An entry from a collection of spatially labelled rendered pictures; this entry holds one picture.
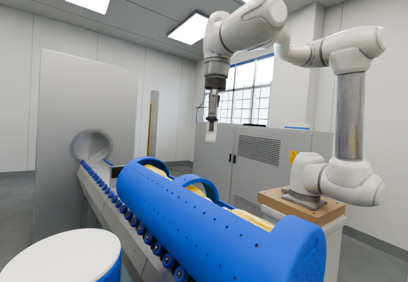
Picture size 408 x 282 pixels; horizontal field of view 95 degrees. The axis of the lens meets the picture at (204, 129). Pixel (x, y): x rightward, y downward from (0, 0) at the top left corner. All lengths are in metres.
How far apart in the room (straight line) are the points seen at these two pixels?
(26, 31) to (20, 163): 2.69
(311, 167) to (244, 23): 0.80
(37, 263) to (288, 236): 0.65
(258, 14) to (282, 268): 0.54
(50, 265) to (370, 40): 1.24
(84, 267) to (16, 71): 4.95
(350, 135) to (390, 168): 2.30
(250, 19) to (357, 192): 0.81
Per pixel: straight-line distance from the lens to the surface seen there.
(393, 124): 3.27
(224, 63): 0.65
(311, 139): 2.16
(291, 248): 0.47
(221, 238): 0.53
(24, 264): 0.78
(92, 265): 0.70
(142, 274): 0.94
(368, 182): 1.04
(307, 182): 1.13
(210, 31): 0.67
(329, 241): 1.24
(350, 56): 0.98
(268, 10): 0.53
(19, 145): 5.40
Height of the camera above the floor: 1.45
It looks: 2 degrees down
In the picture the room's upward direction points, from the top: 4 degrees clockwise
